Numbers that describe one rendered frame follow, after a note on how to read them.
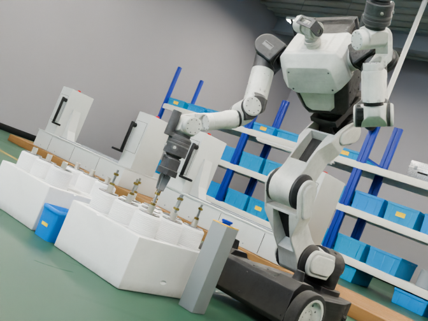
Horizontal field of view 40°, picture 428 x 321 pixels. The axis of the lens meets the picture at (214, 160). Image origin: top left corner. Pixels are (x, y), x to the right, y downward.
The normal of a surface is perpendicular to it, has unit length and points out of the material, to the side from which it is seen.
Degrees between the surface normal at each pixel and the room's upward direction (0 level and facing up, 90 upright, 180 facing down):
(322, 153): 114
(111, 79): 90
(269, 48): 78
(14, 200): 90
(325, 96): 146
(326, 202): 90
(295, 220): 124
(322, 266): 90
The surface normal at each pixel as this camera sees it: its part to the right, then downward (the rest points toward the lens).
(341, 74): 0.21, 0.49
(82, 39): 0.69, 0.26
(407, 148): -0.62, -0.29
